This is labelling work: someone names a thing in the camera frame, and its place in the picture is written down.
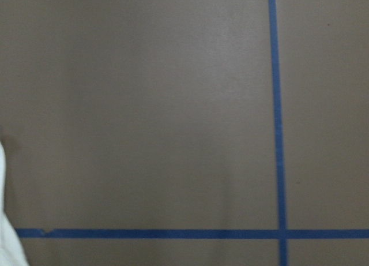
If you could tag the white long-sleeve printed shirt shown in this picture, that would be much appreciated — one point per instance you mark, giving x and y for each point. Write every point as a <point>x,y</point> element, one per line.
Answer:
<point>12,251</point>

